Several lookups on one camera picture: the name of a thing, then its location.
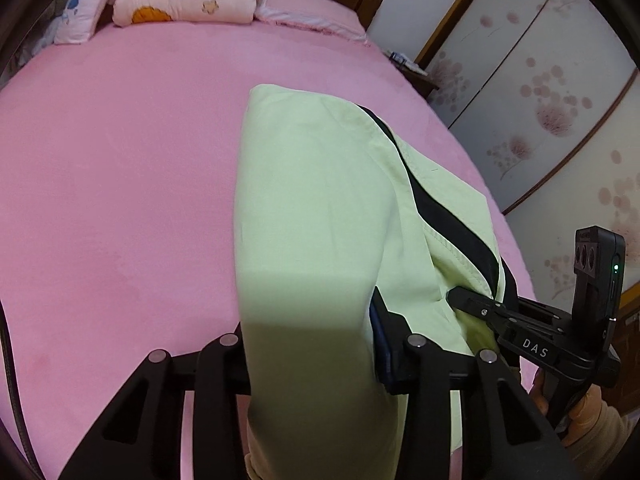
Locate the green and black hooded jacket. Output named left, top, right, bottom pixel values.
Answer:
left=233, top=84, right=523, bottom=479

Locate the right hand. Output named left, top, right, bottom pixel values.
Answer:
left=529, top=367, right=570, bottom=440

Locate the dark wooden nightstand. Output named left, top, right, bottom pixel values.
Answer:
left=384, top=50, right=439, bottom=100

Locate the white floral wardrobe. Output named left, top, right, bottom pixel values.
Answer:
left=425, top=0, right=639, bottom=309

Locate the pink fleece bed sheet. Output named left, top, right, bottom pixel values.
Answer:
left=0, top=20, right=539, bottom=480

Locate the pink pillow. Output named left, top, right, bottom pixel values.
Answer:
left=254, top=0, right=369, bottom=44

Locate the white cartoon cushion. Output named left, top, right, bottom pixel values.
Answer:
left=54, top=0, right=107, bottom=44

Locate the black cable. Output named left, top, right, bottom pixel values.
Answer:
left=0, top=299, right=42, bottom=480

